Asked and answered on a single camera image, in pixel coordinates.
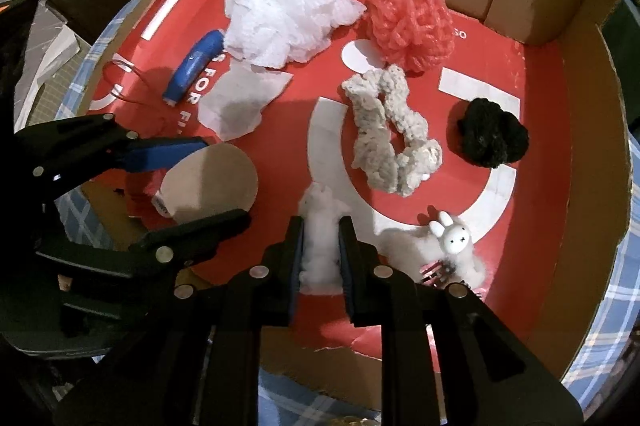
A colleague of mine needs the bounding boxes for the blue plaid blanket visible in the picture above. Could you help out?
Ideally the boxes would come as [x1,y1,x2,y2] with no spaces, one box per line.
[52,0,640,426]

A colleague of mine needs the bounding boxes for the white tissue sheet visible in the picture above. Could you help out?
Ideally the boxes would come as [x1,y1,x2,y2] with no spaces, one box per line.
[197,65,294,143]

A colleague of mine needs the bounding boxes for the white fluffy bunny hair clip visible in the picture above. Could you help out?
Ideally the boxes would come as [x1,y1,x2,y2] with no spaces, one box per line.
[379,205,490,294]

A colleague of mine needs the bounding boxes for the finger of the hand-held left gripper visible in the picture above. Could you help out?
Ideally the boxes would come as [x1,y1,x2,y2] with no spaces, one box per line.
[15,112,213,188]
[37,207,252,279]

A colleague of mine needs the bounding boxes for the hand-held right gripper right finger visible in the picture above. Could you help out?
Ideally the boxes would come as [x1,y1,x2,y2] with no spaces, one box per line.
[337,215,586,426]

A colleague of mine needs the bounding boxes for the black mesh bath pouf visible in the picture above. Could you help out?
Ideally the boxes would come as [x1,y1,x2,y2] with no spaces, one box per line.
[456,96,530,169]

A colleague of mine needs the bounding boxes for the white papers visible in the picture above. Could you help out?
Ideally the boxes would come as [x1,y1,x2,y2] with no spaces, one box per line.
[15,0,83,132]

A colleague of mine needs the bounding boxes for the white cotton ball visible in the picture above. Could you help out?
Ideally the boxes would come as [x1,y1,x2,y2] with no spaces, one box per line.
[297,182,351,296]

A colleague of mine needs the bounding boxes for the cream crochet scrunchie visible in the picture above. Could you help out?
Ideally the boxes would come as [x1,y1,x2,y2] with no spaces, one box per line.
[341,63,444,198]

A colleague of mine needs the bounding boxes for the coral mesh bath pouf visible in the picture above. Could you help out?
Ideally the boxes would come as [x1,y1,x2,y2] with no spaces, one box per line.
[365,0,458,76]

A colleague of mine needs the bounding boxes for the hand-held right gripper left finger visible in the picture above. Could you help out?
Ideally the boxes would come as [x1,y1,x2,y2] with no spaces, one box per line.
[52,215,307,426]

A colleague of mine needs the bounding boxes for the cardboard box red inside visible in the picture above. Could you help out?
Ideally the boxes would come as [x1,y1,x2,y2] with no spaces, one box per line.
[80,0,633,412]

